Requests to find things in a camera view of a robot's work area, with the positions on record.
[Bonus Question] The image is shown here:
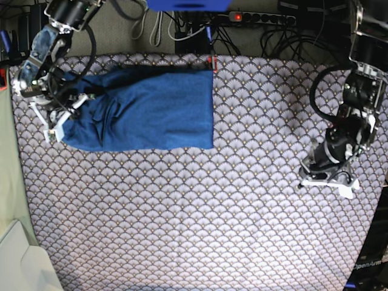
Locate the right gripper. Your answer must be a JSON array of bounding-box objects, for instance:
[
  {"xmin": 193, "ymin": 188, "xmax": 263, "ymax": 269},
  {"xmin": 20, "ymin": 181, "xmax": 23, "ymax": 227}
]
[{"xmin": 13, "ymin": 72, "xmax": 82, "ymax": 121}]

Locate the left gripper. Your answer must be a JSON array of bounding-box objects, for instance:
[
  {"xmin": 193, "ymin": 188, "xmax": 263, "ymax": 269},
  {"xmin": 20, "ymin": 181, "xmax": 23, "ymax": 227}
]
[{"xmin": 299, "ymin": 127, "xmax": 367, "ymax": 182}]

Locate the blue long-sleeve T-shirt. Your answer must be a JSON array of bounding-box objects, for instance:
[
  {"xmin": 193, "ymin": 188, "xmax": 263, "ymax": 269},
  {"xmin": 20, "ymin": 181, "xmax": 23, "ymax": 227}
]
[{"xmin": 63, "ymin": 66, "xmax": 213, "ymax": 152}]

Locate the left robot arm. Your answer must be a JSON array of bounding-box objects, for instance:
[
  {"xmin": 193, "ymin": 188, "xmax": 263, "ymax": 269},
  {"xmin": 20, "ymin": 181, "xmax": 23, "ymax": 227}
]
[{"xmin": 299, "ymin": 1, "xmax": 387, "ymax": 186}]

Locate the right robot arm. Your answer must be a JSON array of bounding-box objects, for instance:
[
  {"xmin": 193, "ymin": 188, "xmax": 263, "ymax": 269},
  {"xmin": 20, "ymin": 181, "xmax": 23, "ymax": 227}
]
[{"xmin": 13, "ymin": 1, "xmax": 104, "ymax": 124}]

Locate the fan-patterned table cloth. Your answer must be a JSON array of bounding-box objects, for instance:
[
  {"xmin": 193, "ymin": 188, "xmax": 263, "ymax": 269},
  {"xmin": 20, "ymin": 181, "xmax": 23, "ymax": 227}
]
[{"xmin": 12, "ymin": 56, "xmax": 387, "ymax": 290}]

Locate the red black table clamp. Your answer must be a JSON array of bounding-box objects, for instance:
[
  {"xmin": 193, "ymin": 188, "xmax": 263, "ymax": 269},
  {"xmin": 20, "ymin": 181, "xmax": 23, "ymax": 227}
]
[{"xmin": 206, "ymin": 26, "xmax": 218, "ymax": 73}]

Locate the white plastic bin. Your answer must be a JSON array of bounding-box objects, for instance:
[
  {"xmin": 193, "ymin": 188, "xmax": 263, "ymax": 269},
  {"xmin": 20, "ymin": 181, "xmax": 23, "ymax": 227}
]
[{"xmin": 1, "ymin": 220, "xmax": 62, "ymax": 290}]

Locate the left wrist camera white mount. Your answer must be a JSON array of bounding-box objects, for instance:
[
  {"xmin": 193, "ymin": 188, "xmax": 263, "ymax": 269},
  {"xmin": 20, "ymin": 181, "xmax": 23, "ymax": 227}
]
[{"xmin": 298, "ymin": 179, "xmax": 360, "ymax": 199}]

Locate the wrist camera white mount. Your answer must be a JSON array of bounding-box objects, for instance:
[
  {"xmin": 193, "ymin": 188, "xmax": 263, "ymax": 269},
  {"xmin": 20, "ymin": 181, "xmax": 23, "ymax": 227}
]
[
  {"xmin": 298, "ymin": 179, "xmax": 360, "ymax": 199},
  {"xmin": 29, "ymin": 93, "xmax": 96, "ymax": 143}
]

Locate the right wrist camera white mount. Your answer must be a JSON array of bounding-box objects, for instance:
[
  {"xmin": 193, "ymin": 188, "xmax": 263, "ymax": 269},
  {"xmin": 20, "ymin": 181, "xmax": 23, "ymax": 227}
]
[{"xmin": 29, "ymin": 93, "xmax": 96, "ymax": 143}]

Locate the blue handled clamp left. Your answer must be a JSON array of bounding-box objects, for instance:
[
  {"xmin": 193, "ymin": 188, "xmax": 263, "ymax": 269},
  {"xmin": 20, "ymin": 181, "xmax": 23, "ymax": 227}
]
[{"xmin": 1, "ymin": 30, "xmax": 22, "ymax": 67}]

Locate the white looped cable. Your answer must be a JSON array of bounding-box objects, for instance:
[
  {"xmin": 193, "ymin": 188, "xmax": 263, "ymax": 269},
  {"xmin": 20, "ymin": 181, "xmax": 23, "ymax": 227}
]
[{"xmin": 131, "ymin": 8, "xmax": 164, "ymax": 47}]

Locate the black power strip red switch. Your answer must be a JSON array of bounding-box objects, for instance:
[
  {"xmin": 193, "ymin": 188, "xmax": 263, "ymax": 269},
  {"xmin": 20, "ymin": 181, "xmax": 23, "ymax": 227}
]
[{"xmin": 227, "ymin": 11, "xmax": 297, "ymax": 27}]

